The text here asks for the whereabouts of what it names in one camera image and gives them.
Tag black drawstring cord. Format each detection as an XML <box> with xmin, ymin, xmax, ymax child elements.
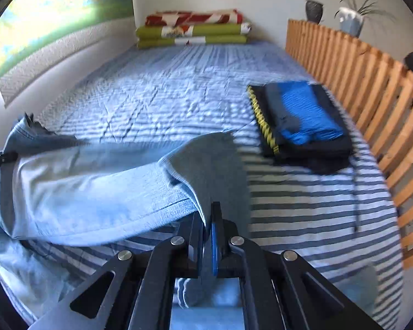
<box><xmin>351</xmin><ymin>179</ymin><xmax>363</xmax><ymax>233</ymax></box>

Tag red white floral blanket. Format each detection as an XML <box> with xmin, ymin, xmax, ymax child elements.
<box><xmin>145</xmin><ymin>9</ymin><xmax>244</xmax><ymax>27</ymax></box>

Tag green folded blanket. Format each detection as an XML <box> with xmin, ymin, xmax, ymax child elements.
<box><xmin>135</xmin><ymin>22</ymin><xmax>252</xmax><ymax>49</ymax></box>

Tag potted plant white pot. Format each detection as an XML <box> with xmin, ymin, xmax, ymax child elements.
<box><xmin>335</xmin><ymin>0</ymin><xmax>396</xmax><ymax>38</ymax></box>

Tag light blue denim jeans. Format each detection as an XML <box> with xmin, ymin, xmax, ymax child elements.
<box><xmin>0</xmin><ymin>113</ymin><xmax>381</xmax><ymax>330</ymax></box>

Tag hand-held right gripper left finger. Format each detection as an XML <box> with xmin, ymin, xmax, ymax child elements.
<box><xmin>28</xmin><ymin>212</ymin><xmax>206</xmax><ymax>330</ymax></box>

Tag wooden slat bed rail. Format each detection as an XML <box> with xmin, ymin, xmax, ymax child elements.
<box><xmin>285</xmin><ymin>19</ymin><xmax>413</xmax><ymax>270</ymax></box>

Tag dark ceramic vase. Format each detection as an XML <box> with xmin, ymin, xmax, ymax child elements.
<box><xmin>305</xmin><ymin>0</ymin><xmax>322</xmax><ymax>24</ymax></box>

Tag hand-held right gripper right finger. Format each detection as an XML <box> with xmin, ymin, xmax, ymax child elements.
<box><xmin>209</xmin><ymin>201</ymin><xmax>386</xmax><ymax>330</ymax></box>

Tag landscape wall scroll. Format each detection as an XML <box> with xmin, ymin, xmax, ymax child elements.
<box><xmin>0</xmin><ymin>0</ymin><xmax>135</xmax><ymax>107</ymax></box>

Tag folded black and blue clothes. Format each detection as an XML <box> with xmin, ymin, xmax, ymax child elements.
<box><xmin>247</xmin><ymin>83</ymin><xmax>353</xmax><ymax>174</ymax></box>

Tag blue folded garment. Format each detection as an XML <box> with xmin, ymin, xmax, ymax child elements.
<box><xmin>264</xmin><ymin>81</ymin><xmax>345</xmax><ymax>145</ymax></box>

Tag blue white striped quilt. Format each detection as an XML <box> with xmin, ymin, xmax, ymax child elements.
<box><xmin>0</xmin><ymin>41</ymin><xmax>405</xmax><ymax>330</ymax></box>

